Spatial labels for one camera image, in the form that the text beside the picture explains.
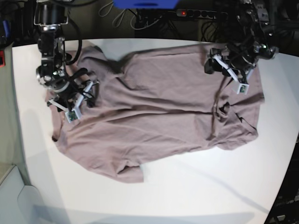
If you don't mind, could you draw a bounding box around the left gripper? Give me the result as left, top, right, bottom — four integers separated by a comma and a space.
204, 48, 256, 84

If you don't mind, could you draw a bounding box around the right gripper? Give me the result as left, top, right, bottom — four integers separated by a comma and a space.
47, 68, 99, 112

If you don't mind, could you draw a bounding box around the mauve t-shirt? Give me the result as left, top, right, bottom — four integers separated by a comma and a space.
50, 44, 264, 183

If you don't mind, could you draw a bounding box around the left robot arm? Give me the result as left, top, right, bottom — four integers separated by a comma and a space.
204, 0, 278, 86

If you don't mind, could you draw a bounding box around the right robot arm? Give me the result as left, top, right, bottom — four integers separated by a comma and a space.
34, 0, 95, 121

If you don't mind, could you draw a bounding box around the black power strip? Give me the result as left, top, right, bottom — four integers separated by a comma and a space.
176, 9, 217, 19

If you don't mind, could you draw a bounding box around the red clamp at table edge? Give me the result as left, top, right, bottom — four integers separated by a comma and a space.
0, 50, 5, 68

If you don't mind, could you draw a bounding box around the blue box overhead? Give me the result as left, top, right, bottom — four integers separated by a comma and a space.
113, 0, 178, 9

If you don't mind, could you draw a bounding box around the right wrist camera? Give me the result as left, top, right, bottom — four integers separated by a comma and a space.
65, 110, 82, 123

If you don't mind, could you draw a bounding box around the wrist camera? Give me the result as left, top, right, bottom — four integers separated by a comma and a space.
65, 110, 82, 123
234, 83, 249, 95

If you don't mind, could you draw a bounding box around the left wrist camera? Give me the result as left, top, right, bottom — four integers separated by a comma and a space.
234, 83, 249, 95

